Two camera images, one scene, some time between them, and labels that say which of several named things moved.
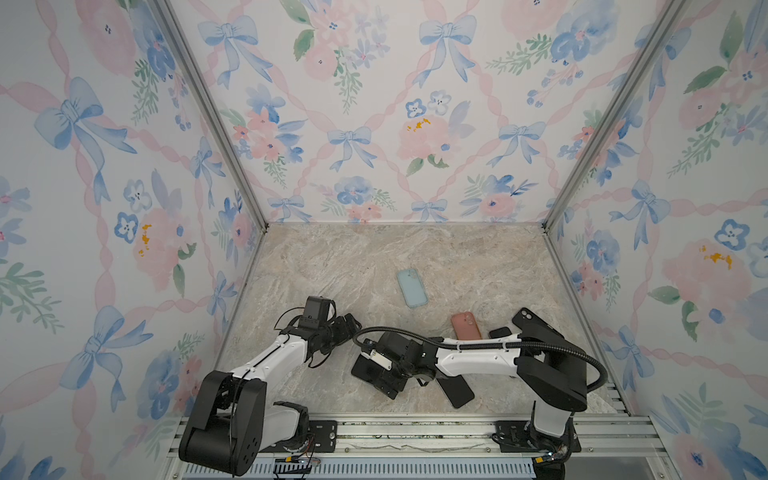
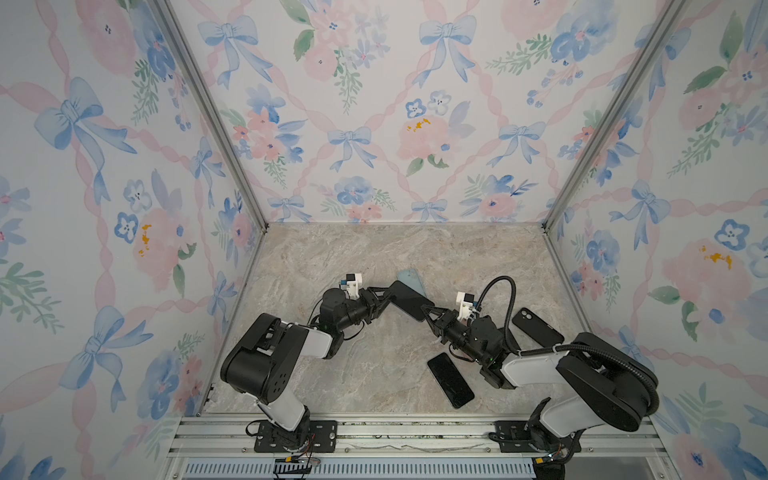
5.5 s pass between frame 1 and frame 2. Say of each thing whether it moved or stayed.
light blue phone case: stayed
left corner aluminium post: stayed
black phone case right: stayed
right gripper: moved
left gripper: moved
